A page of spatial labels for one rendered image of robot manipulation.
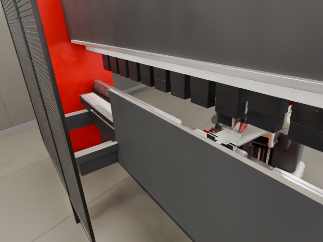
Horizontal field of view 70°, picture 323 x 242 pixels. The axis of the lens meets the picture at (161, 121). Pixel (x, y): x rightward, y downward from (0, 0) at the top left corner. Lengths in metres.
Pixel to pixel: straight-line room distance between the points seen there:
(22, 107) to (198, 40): 3.91
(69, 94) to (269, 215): 2.75
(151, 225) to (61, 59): 2.06
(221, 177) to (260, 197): 0.12
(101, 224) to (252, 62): 1.89
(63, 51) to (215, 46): 2.26
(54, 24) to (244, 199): 2.69
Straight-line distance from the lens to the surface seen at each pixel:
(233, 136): 1.42
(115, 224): 2.28
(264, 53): 0.84
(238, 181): 0.63
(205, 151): 0.67
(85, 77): 3.09
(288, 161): 2.39
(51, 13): 2.97
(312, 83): 0.76
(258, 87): 1.09
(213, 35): 0.97
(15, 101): 4.55
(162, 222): 2.23
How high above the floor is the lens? 1.66
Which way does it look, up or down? 25 degrees down
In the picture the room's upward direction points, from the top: 3 degrees counter-clockwise
